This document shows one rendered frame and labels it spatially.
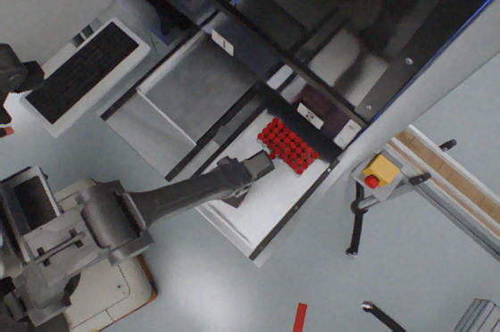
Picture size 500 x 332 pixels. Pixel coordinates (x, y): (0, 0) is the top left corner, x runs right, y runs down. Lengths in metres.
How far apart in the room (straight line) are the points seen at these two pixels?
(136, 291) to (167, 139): 0.80
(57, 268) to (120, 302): 1.33
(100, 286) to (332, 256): 1.09
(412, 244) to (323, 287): 0.51
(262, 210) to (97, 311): 0.95
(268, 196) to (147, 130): 0.43
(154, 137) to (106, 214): 0.76
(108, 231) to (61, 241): 0.06
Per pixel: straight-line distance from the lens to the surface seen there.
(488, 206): 1.44
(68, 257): 0.60
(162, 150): 1.32
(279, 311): 2.16
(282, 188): 1.28
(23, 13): 1.43
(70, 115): 1.51
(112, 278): 1.92
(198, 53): 1.42
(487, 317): 1.86
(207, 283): 2.14
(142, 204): 0.64
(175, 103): 1.36
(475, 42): 0.67
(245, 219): 1.26
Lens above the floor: 2.14
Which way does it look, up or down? 74 degrees down
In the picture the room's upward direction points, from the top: 8 degrees clockwise
